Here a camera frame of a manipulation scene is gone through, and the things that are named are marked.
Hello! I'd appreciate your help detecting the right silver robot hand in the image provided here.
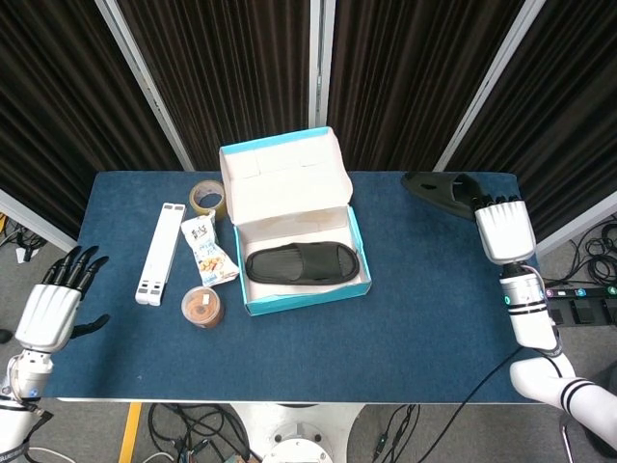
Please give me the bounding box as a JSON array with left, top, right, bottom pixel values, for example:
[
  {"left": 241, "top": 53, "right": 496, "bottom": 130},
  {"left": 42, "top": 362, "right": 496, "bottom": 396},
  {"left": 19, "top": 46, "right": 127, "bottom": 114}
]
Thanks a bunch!
[{"left": 455, "top": 176, "right": 537, "bottom": 265}]

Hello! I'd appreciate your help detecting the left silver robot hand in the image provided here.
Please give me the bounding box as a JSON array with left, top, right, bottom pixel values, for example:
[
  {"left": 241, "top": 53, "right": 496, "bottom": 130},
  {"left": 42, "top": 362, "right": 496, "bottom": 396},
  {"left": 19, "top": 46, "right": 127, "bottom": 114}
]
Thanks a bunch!
[{"left": 13, "top": 244, "right": 111, "bottom": 352}]

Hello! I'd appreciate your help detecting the black slipper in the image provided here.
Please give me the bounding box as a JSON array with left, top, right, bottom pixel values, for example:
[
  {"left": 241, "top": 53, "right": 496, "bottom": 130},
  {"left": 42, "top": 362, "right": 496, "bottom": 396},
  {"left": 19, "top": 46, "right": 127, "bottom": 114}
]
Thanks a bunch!
[
  {"left": 400, "top": 172, "right": 483, "bottom": 222},
  {"left": 244, "top": 240, "right": 361, "bottom": 287}
]

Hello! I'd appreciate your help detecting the light blue shoe box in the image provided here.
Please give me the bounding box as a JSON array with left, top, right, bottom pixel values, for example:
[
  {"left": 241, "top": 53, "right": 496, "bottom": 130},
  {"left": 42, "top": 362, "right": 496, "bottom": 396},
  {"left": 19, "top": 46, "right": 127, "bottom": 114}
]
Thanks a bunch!
[{"left": 219, "top": 125, "right": 373, "bottom": 317}]

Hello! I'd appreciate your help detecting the dark pleated curtain panel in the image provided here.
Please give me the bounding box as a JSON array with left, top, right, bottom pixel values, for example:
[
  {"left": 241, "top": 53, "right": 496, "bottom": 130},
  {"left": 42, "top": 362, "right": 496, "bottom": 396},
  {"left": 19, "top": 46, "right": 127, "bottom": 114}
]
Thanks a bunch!
[
  {"left": 115, "top": 0, "right": 317, "bottom": 173},
  {"left": 327, "top": 0, "right": 526, "bottom": 173},
  {"left": 0, "top": 0, "right": 182, "bottom": 237},
  {"left": 447, "top": 0, "right": 617, "bottom": 242}
]

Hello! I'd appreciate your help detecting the white folding laptop stand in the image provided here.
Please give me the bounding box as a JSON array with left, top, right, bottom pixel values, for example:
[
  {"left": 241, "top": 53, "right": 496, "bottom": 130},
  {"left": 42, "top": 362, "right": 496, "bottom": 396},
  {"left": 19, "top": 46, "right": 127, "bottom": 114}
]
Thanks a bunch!
[{"left": 134, "top": 202, "right": 187, "bottom": 307}]

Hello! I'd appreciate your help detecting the yellow floor tape strip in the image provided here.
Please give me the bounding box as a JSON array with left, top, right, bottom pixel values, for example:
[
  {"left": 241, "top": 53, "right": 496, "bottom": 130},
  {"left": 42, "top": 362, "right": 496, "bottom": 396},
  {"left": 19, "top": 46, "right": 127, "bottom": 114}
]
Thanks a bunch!
[{"left": 118, "top": 402, "right": 144, "bottom": 463}]

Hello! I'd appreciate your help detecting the clear jar of rubber bands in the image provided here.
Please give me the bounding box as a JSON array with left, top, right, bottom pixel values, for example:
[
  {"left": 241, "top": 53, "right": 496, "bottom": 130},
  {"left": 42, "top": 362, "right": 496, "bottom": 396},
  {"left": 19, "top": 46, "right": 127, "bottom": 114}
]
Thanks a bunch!
[{"left": 180, "top": 286, "right": 226, "bottom": 330}]

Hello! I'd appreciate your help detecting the white peanut snack bag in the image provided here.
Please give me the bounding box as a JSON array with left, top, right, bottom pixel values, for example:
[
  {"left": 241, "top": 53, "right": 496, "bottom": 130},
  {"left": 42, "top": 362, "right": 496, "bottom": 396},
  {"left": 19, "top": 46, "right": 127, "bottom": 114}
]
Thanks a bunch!
[{"left": 180, "top": 215, "right": 241, "bottom": 286}]

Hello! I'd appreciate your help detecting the tan packing tape roll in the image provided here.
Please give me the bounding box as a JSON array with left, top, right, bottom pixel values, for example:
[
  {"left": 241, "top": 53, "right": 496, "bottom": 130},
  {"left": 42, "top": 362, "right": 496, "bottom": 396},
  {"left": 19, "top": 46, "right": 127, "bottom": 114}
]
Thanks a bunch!
[{"left": 188, "top": 178, "right": 228, "bottom": 221}]

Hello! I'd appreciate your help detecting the blue table mat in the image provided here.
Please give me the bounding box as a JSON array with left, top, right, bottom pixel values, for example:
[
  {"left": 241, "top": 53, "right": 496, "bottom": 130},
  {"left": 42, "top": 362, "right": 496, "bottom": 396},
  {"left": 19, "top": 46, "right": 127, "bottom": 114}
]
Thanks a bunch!
[{"left": 43, "top": 171, "right": 555, "bottom": 404}]

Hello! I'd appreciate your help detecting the white partition frame rail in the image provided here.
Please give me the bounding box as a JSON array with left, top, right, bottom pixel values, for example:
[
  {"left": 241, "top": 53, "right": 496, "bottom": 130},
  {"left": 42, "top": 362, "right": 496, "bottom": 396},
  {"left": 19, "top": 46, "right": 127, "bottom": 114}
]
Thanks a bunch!
[
  {"left": 0, "top": 187, "right": 77, "bottom": 252},
  {"left": 533, "top": 192, "right": 617, "bottom": 259}
]

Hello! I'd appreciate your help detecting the black floor cable bundle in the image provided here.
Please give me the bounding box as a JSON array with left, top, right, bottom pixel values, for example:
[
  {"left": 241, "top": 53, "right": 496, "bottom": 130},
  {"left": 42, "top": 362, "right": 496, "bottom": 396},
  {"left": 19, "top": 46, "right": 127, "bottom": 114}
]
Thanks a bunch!
[
  {"left": 544, "top": 225, "right": 617, "bottom": 286},
  {"left": 147, "top": 403, "right": 253, "bottom": 463},
  {"left": 369, "top": 403, "right": 421, "bottom": 463}
]

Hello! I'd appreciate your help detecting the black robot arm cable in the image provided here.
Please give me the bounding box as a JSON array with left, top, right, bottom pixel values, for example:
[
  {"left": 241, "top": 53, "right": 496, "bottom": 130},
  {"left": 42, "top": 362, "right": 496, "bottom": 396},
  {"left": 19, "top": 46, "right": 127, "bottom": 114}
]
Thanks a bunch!
[{"left": 418, "top": 346, "right": 534, "bottom": 457}]

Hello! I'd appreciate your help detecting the white partition frame post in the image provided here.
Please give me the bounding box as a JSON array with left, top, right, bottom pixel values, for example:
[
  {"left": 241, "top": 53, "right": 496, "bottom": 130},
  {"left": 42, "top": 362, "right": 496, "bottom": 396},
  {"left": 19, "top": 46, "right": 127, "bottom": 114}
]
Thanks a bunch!
[
  {"left": 308, "top": 0, "right": 337, "bottom": 130},
  {"left": 433, "top": 0, "right": 563, "bottom": 173},
  {"left": 94, "top": 0, "right": 194, "bottom": 171}
]

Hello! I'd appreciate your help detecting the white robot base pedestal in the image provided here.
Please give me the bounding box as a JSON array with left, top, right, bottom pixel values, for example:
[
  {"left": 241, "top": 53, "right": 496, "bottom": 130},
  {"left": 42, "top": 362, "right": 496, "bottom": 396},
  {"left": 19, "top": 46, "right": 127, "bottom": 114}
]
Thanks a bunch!
[{"left": 225, "top": 402, "right": 368, "bottom": 463}]

